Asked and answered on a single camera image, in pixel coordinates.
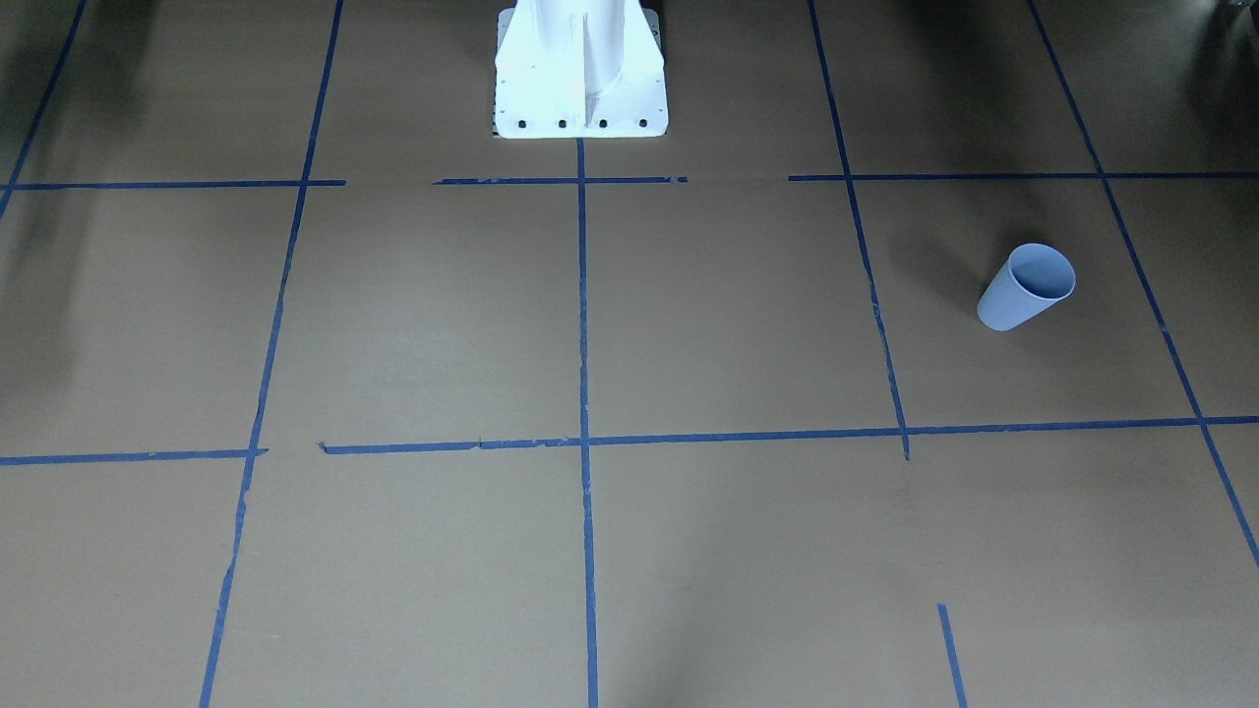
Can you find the blue plastic cup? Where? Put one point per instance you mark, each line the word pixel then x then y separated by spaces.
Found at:
pixel 1032 279

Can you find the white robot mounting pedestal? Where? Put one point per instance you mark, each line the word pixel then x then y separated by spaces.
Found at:
pixel 580 70

